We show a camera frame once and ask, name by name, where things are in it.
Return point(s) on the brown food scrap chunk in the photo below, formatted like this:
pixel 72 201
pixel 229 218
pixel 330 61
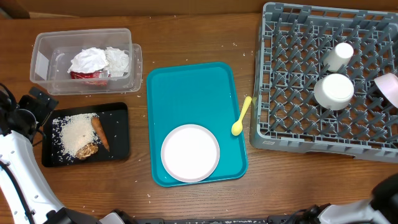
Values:
pixel 86 151

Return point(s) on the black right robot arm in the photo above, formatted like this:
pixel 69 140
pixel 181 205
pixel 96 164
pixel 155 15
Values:
pixel 380 208

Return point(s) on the teal plastic serving tray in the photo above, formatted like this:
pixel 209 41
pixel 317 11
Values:
pixel 202 94

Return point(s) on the white paper napkin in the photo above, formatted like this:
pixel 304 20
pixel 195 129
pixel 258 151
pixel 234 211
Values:
pixel 118 62

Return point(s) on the pile of rice grains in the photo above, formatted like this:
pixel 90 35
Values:
pixel 71 133

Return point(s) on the yellow plastic spoon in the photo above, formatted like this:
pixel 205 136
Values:
pixel 237 127

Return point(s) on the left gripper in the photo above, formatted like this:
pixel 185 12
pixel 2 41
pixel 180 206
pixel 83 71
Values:
pixel 41 111

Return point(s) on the grey dishwasher rack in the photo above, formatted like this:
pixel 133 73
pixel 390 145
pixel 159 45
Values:
pixel 293 43

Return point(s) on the large white plate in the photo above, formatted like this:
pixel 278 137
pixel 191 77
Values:
pixel 190 153

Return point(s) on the medium white plate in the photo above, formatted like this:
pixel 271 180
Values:
pixel 388 86

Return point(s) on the small white cup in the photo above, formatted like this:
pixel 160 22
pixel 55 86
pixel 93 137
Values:
pixel 340 55

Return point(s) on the black plastic tray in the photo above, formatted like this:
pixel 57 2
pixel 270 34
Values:
pixel 114 120

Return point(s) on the clear plastic bin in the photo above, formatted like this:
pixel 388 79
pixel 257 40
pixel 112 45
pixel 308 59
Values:
pixel 53 53

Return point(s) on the pale green saucer plate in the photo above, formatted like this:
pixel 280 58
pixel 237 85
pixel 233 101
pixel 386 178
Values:
pixel 334 91

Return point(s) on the orange carrot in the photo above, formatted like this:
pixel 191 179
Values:
pixel 97 126

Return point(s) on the red foil snack wrapper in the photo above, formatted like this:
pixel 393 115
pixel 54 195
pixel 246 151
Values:
pixel 96 74

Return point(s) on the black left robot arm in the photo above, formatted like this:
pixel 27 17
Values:
pixel 26 190

